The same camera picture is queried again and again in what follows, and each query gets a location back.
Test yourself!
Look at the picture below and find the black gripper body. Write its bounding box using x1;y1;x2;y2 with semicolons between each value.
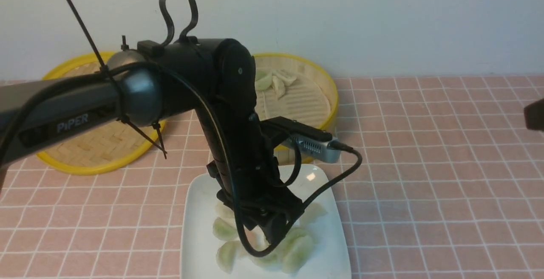
207;115;305;222

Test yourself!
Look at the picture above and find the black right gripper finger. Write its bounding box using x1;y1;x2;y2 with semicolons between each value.
260;214;289;245

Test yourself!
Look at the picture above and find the white dumpling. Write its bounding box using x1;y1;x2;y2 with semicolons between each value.
272;75;286;100
275;69;297;86

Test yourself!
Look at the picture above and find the green dumpling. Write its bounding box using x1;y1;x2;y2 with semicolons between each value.
249;252;281;270
255;70;273;92

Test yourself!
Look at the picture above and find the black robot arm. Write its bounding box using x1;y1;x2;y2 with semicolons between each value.
1;37;312;248

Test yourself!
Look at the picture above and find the green dumpling plate right upper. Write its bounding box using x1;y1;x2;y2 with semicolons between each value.
282;226;319;248

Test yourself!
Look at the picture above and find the green dumpling plate bottom right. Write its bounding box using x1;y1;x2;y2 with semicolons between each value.
282;235;315;274

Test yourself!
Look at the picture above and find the pale green dumpling plate top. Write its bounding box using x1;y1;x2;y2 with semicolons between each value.
214;202;235;219

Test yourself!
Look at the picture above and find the white dumpling plate right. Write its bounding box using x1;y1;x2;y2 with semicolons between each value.
298;202;328;227

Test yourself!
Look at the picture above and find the green dumpling plate bottom left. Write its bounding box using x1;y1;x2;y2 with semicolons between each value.
215;240;241;274

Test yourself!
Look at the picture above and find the white square plate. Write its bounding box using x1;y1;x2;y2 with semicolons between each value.
180;173;351;279

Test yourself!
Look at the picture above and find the white steamer liner cloth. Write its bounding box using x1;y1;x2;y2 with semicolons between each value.
255;68;336;128

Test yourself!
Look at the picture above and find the yellow-rimmed bamboo steamer basket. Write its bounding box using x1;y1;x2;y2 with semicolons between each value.
251;53;339;166

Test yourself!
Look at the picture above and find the green dumpling in steamer back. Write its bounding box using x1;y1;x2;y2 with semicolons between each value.
255;70;273;92

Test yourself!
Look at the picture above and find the woven bamboo steamer lid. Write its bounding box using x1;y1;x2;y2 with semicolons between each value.
37;54;153;176

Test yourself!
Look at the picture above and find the black object right edge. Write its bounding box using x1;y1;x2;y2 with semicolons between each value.
523;99;544;132

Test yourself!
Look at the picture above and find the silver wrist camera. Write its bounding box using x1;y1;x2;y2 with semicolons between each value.
281;132;341;163

